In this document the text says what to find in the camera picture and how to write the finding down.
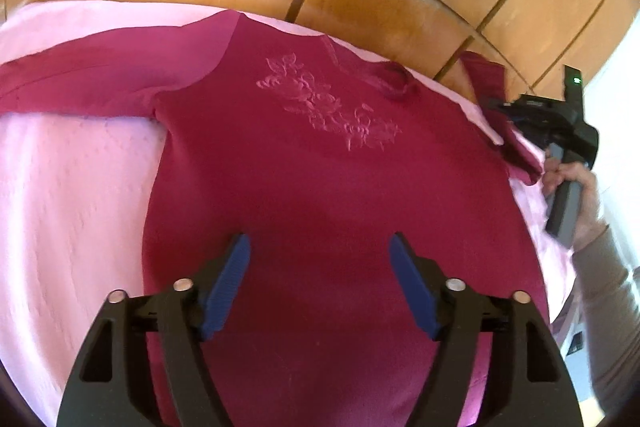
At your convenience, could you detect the pink blanket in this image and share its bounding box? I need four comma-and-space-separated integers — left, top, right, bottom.
0, 0, 581, 427

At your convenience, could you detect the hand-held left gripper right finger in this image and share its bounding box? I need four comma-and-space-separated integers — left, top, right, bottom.
389, 232, 584, 427

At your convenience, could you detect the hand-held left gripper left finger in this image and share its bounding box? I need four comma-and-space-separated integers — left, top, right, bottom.
57, 233, 251, 427

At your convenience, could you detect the magenta embroidered sweater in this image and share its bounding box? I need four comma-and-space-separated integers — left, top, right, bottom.
0, 9, 551, 427

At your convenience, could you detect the person's right forearm grey sleeve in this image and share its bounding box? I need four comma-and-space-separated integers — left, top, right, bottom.
570, 224, 640, 420

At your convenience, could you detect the person's right hand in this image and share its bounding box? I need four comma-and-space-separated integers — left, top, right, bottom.
541, 156, 610, 254

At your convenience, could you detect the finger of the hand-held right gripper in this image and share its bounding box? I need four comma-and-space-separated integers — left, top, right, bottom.
482, 98, 521, 124

